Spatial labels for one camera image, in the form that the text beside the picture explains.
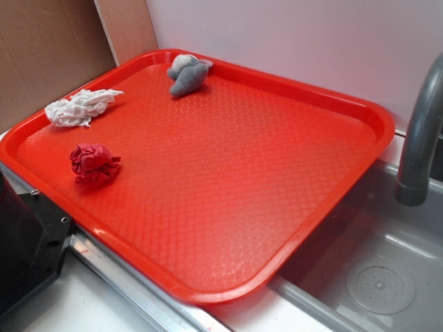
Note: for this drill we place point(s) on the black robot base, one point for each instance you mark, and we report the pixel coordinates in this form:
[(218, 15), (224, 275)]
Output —
[(34, 235)]

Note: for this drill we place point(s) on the gray plush animal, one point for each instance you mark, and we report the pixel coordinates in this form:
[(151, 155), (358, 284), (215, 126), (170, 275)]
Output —
[(188, 73)]

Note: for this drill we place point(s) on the crumpled red cloth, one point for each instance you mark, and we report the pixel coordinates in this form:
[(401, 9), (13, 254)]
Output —
[(93, 164)]

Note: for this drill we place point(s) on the crumpled white cloth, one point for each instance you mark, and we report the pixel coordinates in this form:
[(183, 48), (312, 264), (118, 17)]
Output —
[(81, 108)]

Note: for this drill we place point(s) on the gray plastic sink basin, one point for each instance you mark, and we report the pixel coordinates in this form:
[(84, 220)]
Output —
[(370, 226)]

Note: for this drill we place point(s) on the gray faucet spout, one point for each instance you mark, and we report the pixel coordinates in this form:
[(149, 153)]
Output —
[(421, 157)]

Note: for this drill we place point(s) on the round sink drain cover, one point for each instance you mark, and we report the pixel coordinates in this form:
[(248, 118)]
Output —
[(379, 289)]

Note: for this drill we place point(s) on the brown cardboard panel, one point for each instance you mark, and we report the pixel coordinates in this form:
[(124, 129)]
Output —
[(50, 48)]

